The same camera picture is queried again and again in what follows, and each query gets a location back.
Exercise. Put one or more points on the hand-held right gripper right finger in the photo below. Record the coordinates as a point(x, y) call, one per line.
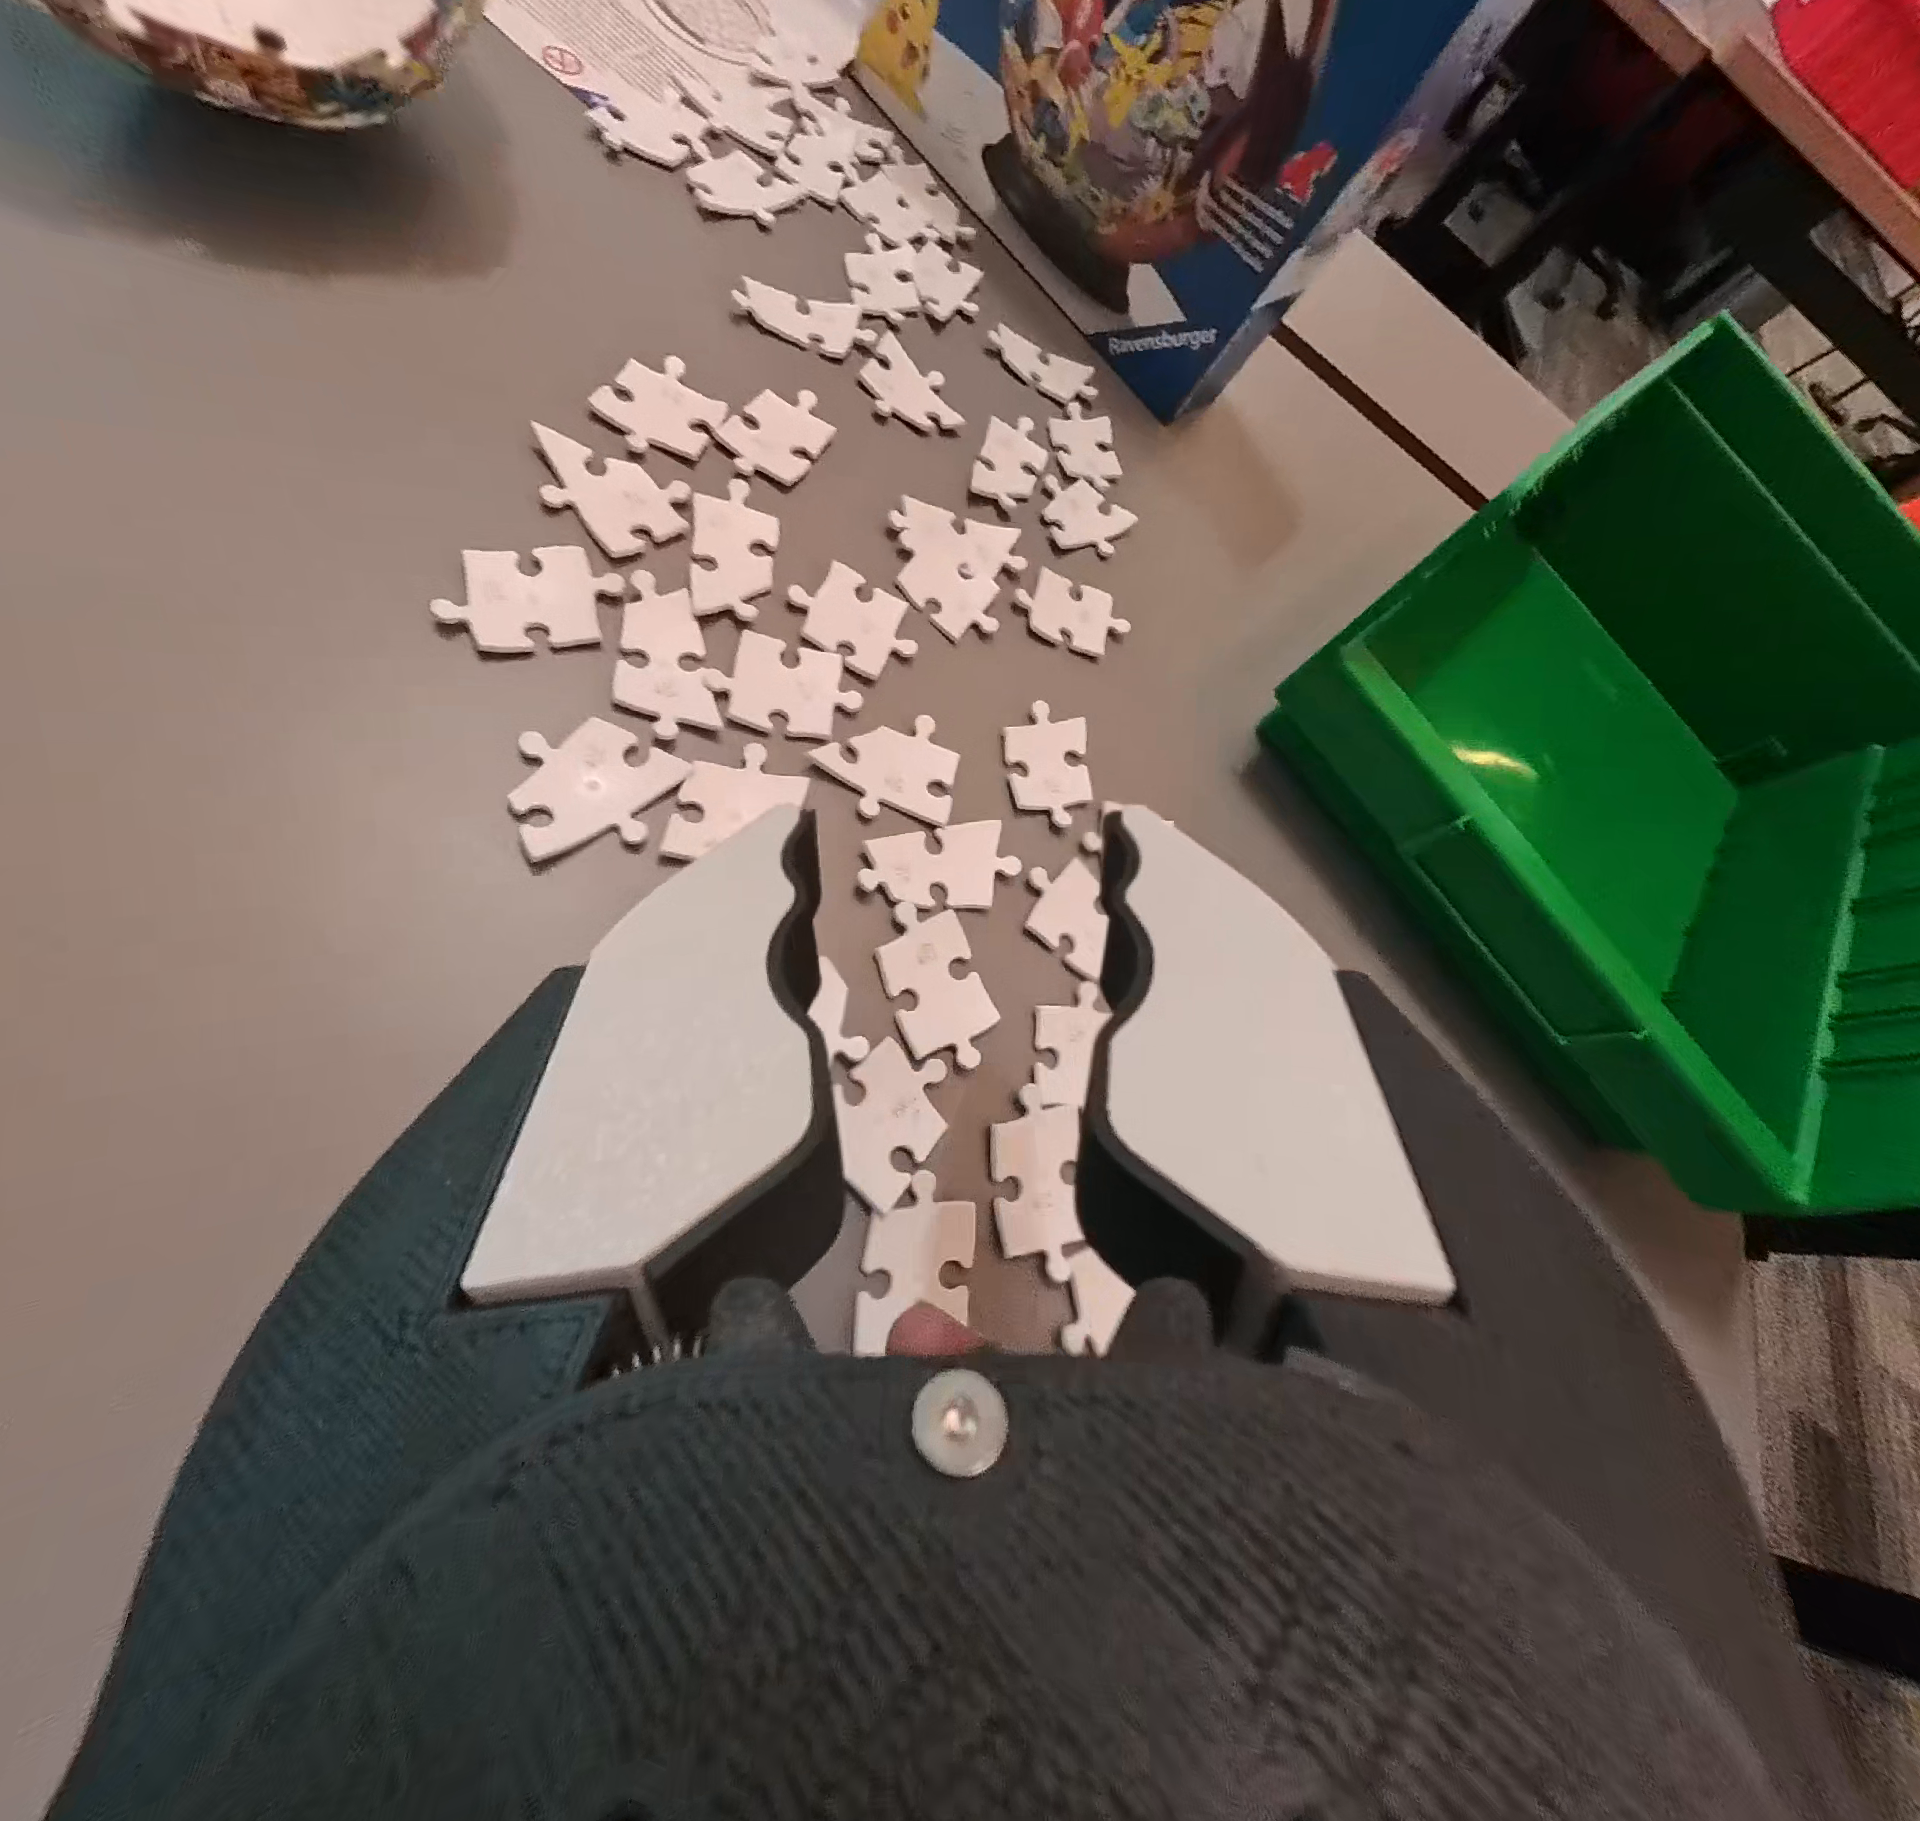
point(1263, 1113)

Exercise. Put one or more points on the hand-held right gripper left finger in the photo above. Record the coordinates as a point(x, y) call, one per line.
point(662, 1088)

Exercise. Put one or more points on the pile of white puzzle pieces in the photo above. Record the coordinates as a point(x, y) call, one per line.
point(781, 682)

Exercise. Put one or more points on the blue printed puzzle box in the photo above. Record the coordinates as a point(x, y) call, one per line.
point(1200, 127)

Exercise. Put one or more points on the person's right hand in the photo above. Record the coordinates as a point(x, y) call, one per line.
point(931, 1334)

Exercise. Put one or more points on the green plastic bin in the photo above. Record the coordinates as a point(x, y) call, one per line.
point(1620, 832)

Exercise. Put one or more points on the red storage bin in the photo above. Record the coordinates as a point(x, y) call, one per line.
point(1861, 35)

